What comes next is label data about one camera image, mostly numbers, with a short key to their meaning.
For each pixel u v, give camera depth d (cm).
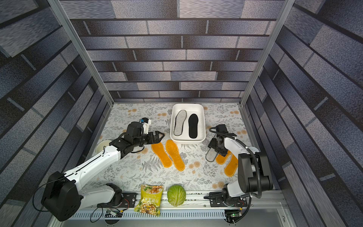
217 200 73
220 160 87
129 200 74
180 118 108
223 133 74
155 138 73
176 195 69
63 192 40
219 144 69
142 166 86
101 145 90
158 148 93
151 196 71
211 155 90
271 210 76
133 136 62
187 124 105
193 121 106
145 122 74
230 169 85
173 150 92
